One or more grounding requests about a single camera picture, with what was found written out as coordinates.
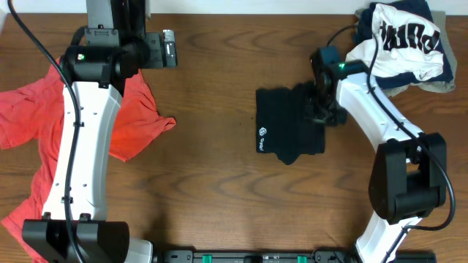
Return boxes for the black t-shirt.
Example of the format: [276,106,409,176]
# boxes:
[255,82,325,165]

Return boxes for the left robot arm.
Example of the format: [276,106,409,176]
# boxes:
[22,0,178,262]

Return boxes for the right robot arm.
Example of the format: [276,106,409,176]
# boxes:
[310,58,454,262]

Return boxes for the navy blue garment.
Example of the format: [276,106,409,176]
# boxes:
[352,0,454,90]

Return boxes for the white printed t-shirt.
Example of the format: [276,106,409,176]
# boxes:
[346,3,444,81]

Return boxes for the red t-shirt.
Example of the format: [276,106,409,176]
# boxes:
[1,67,176,262]

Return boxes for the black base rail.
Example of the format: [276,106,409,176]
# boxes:
[153,250,358,263]

